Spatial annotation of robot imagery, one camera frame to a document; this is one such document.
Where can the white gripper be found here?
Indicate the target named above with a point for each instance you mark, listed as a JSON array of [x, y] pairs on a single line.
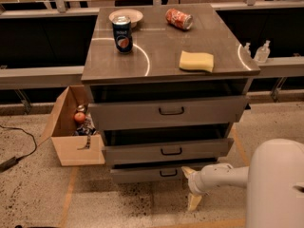
[[200, 181]]

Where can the grey bottom drawer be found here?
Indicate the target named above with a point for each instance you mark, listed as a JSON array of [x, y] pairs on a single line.
[[155, 171]]

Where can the grey drawer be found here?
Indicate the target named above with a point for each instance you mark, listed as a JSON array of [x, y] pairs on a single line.
[[169, 113], [167, 151], [155, 171]]

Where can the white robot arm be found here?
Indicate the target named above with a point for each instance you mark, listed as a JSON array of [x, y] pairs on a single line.
[[274, 180]]

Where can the grey middle drawer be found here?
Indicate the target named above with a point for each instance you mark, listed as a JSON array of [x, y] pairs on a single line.
[[167, 151]]

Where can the grey drawer cabinet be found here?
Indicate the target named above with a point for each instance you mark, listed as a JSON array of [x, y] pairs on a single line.
[[151, 71]]

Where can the grey top drawer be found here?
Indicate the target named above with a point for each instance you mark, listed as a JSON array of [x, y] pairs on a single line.
[[169, 113]]

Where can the blue snack bag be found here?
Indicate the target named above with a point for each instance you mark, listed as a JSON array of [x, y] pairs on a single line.
[[86, 128]]

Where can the yellow sponge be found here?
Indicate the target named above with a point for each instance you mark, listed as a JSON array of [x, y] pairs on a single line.
[[196, 61]]

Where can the red apple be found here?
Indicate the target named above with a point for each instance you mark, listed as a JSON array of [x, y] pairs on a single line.
[[79, 117]]

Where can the cardboard box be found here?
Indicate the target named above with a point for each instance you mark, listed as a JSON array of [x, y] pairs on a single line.
[[61, 126]]

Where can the small clear pump bottle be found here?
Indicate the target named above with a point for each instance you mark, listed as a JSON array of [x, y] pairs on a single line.
[[247, 48]]

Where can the clear sanitizer bottle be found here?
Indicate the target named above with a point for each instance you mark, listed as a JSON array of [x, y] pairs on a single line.
[[263, 52]]

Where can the red soda can lying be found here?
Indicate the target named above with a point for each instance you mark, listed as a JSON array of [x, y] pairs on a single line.
[[179, 19]]

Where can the blue pepsi can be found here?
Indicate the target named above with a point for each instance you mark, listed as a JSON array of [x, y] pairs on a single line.
[[122, 33]]

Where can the white bowl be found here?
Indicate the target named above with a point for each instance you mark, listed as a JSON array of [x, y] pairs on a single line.
[[134, 15]]

